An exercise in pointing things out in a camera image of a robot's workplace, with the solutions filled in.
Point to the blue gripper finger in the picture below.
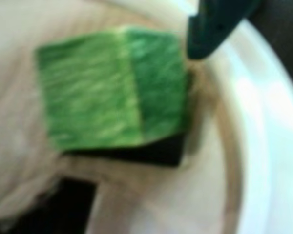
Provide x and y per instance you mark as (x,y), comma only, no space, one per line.
(207,31)

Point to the green wooden cube block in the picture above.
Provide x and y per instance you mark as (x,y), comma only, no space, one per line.
(92,97)

